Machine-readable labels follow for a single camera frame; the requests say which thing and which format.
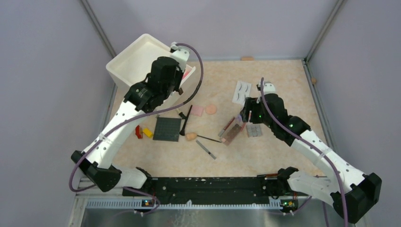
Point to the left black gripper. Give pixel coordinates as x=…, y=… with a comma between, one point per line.
x=179, y=72

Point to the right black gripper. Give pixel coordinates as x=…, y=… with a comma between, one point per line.
x=251, y=104

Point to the white drawer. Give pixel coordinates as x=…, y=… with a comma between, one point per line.
x=175, y=98

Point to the brown eyeshadow palette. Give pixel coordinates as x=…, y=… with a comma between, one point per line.
x=230, y=134

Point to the pink square compact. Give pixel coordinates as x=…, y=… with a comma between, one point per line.
x=197, y=110

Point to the pink bottle white cap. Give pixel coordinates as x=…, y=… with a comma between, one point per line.
x=186, y=73

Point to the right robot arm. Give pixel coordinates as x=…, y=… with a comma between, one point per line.
x=351, y=192

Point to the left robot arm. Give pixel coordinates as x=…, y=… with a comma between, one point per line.
x=94, y=165

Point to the black makeup brush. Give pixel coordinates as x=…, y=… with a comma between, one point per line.
x=182, y=131

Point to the clear silver pan palette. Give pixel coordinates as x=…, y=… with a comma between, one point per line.
x=253, y=130

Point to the purple eyelash curler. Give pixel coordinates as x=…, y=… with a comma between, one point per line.
x=239, y=118

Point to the false eyelashes card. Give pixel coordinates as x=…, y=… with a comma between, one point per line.
x=242, y=91

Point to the white drawer organizer cabinet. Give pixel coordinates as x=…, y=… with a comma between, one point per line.
x=133, y=63

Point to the round peach powder puff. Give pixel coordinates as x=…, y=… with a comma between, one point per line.
x=210, y=109

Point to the dark grey studded baseplate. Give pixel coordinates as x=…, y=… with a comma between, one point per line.
x=167, y=129

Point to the yellow toy block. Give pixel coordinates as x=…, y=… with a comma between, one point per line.
x=148, y=132

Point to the grey striped pencil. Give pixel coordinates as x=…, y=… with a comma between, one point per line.
x=206, y=150

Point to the red owl toy block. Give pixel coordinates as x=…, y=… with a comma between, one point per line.
x=139, y=132

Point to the wooden block at wall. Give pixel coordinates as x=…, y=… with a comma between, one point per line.
x=247, y=58

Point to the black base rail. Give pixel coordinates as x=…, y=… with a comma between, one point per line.
x=215, y=190

